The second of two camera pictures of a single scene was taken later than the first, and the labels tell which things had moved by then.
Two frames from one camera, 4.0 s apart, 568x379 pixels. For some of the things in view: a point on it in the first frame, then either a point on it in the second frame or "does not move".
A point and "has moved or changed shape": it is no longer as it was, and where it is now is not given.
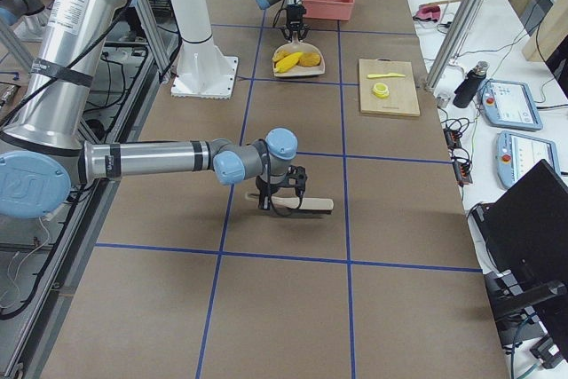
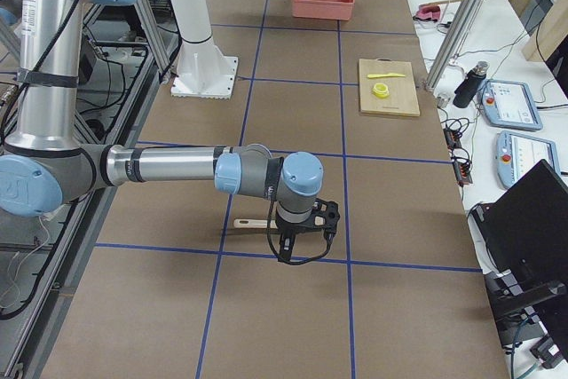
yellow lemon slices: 381,90 does not move
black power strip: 461,166 does not move
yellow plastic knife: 379,75 does not move
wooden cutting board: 388,87 does not move
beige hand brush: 315,206 has moved or changed shape
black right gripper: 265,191 → 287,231
